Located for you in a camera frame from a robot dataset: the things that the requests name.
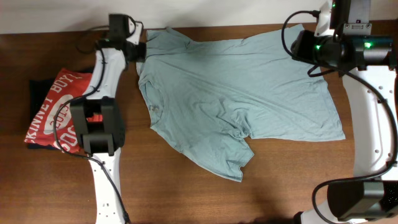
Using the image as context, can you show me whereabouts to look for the light blue t-shirt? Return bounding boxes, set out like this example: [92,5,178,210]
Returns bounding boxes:
[137,25,345,182]

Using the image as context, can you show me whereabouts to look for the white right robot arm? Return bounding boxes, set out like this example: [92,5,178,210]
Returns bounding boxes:
[291,30,397,223]

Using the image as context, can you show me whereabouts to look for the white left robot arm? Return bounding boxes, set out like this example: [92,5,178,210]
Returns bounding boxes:
[70,40,146,223]

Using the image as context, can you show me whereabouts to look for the dark navy folded garment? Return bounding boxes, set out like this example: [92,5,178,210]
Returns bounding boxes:
[27,65,94,151]

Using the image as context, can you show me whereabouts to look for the red folded soccer t-shirt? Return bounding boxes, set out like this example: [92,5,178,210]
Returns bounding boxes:
[24,68,92,153]

